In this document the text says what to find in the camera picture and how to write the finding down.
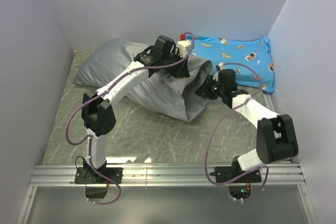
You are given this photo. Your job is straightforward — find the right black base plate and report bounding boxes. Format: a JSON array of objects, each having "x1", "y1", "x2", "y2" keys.
[{"x1": 210, "y1": 165, "x2": 261, "y2": 183}]

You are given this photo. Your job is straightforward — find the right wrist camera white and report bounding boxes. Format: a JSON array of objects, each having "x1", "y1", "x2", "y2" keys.
[{"x1": 213, "y1": 62, "x2": 225, "y2": 81}]

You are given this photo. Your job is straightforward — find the grey pillowcase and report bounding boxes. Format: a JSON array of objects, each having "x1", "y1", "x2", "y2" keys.
[{"x1": 73, "y1": 38, "x2": 213, "y2": 122}]

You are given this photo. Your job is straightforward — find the aluminium mounting rail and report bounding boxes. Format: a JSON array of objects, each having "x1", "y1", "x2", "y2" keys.
[{"x1": 28, "y1": 162, "x2": 306, "y2": 187}]

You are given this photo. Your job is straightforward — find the blue cartoon print pillow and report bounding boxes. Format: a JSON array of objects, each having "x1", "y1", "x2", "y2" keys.
[{"x1": 192, "y1": 37, "x2": 275, "y2": 93}]

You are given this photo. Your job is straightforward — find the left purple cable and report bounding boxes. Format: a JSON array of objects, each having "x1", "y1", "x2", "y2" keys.
[{"x1": 65, "y1": 31, "x2": 195, "y2": 205}]

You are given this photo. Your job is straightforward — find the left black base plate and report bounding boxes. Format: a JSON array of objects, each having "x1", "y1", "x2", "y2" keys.
[{"x1": 74, "y1": 166, "x2": 123, "y2": 184}]

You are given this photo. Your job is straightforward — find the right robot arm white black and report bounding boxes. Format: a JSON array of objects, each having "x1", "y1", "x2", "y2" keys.
[{"x1": 195, "y1": 69, "x2": 299, "y2": 184}]

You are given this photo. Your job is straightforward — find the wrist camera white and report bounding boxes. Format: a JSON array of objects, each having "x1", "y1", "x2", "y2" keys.
[
  {"x1": 176, "y1": 34, "x2": 192, "y2": 58},
  {"x1": 213, "y1": 62, "x2": 225, "y2": 81}
]

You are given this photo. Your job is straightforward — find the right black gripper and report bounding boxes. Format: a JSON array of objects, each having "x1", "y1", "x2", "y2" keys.
[{"x1": 194, "y1": 75, "x2": 225, "y2": 101}]

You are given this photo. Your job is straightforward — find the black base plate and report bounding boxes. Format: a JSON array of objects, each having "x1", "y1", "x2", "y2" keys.
[
  {"x1": 210, "y1": 165, "x2": 261, "y2": 183},
  {"x1": 74, "y1": 166, "x2": 123, "y2": 184}
]

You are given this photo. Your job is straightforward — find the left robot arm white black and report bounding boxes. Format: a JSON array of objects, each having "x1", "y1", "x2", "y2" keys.
[{"x1": 81, "y1": 34, "x2": 194, "y2": 184}]

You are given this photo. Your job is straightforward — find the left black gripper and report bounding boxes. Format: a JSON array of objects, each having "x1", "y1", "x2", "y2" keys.
[{"x1": 162, "y1": 51, "x2": 191, "y2": 79}]

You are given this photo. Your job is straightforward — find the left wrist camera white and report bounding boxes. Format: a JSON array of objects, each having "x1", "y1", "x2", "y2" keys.
[{"x1": 176, "y1": 34, "x2": 192, "y2": 58}]

